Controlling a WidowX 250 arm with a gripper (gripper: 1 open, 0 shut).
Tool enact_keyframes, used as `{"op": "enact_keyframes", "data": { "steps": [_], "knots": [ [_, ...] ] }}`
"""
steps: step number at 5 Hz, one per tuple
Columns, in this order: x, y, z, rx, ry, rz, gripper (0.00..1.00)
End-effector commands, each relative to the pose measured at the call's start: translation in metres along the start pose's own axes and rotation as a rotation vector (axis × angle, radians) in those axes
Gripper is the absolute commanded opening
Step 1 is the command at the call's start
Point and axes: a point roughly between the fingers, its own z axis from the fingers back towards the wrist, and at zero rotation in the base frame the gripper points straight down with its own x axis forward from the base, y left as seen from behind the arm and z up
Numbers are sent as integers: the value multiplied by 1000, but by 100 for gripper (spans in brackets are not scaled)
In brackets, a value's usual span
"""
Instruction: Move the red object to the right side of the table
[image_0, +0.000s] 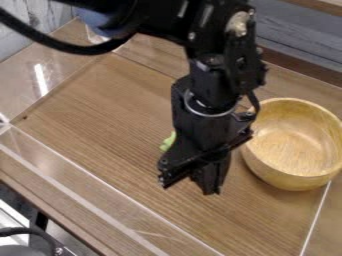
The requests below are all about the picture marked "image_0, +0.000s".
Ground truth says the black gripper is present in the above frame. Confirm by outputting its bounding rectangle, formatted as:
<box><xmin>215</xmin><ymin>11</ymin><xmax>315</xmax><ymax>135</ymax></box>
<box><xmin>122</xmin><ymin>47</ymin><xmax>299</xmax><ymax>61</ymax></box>
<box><xmin>158</xmin><ymin>76</ymin><xmax>255</xmax><ymax>195</ymax></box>

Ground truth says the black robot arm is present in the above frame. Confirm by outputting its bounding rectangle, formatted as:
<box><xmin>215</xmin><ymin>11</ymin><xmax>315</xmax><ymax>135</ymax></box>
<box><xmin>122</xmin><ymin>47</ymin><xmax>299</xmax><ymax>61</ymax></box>
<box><xmin>54</xmin><ymin>0</ymin><xmax>267</xmax><ymax>195</ymax></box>

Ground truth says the red plush strawberry toy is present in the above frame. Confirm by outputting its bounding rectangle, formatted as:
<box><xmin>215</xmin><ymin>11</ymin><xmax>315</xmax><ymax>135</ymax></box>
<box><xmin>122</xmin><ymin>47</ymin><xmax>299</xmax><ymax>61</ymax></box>
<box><xmin>159</xmin><ymin>131</ymin><xmax>176</xmax><ymax>152</ymax></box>

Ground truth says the wooden bowl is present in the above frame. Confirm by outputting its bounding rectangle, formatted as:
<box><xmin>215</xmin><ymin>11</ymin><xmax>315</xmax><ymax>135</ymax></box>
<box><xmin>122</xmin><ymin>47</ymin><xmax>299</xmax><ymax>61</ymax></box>
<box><xmin>242</xmin><ymin>98</ymin><xmax>342</xmax><ymax>191</ymax></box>

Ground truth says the black metal table frame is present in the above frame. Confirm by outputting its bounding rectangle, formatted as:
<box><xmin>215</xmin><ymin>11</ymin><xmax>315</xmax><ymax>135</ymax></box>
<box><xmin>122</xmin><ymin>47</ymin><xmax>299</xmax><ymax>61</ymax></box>
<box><xmin>30</xmin><ymin>210</ymin><xmax>96</xmax><ymax>256</ymax></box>

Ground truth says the clear acrylic tray wall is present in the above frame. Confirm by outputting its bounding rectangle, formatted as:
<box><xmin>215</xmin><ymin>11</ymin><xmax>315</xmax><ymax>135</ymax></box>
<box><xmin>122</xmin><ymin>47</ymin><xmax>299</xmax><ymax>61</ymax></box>
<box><xmin>0</xmin><ymin>113</ymin><xmax>223</xmax><ymax>256</ymax></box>

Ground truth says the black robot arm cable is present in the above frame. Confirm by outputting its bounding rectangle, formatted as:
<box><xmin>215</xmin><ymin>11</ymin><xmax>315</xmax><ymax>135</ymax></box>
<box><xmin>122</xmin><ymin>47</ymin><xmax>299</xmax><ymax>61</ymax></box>
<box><xmin>0</xmin><ymin>6</ymin><xmax>135</xmax><ymax>56</ymax></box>

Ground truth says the clear acrylic corner bracket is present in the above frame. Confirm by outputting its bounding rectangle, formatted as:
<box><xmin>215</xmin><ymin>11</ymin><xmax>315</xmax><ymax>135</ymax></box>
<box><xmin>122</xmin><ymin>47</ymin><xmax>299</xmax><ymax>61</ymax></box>
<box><xmin>86</xmin><ymin>26</ymin><xmax>110</xmax><ymax>44</ymax></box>

